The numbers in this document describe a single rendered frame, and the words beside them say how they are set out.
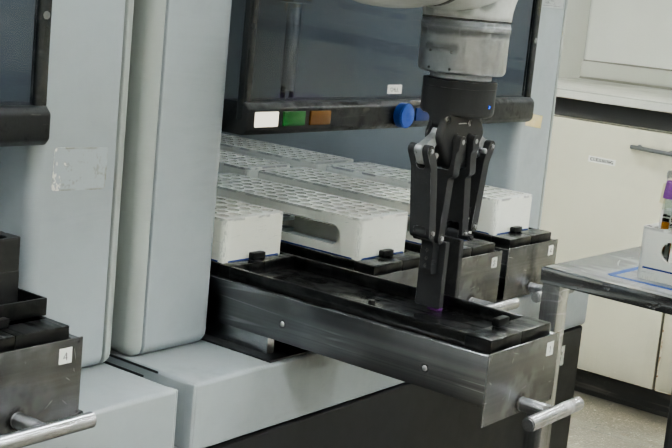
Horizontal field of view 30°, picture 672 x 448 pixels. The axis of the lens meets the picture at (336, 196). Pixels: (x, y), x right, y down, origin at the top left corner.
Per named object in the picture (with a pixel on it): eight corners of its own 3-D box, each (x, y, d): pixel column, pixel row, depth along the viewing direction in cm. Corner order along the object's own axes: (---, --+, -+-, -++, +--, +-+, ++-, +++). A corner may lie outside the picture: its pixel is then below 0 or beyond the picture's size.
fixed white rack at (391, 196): (252, 214, 174) (255, 170, 173) (298, 208, 182) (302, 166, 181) (429, 257, 156) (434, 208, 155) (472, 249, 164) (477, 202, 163)
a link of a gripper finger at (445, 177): (468, 137, 127) (461, 135, 125) (449, 245, 127) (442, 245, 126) (436, 131, 129) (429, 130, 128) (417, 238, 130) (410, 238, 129)
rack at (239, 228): (45, 224, 154) (48, 174, 153) (107, 217, 162) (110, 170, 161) (221, 275, 136) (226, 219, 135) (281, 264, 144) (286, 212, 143)
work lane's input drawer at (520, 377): (11, 273, 156) (15, 202, 154) (96, 261, 167) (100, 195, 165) (522, 444, 113) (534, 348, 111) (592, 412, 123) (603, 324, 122)
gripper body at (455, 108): (452, 72, 133) (442, 158, 134) (406, 71, 126) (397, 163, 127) (513, 80, 128) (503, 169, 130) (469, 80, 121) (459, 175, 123)
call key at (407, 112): (391, 127, 150) (393, 102, 150) (405, 126, 152) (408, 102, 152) (399, 128, 149) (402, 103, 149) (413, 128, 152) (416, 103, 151)
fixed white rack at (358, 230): (173, 223, 162) (177, 176, 161) (226, 217, 170) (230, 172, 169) (356, 272, 144) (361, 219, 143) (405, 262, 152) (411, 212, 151)
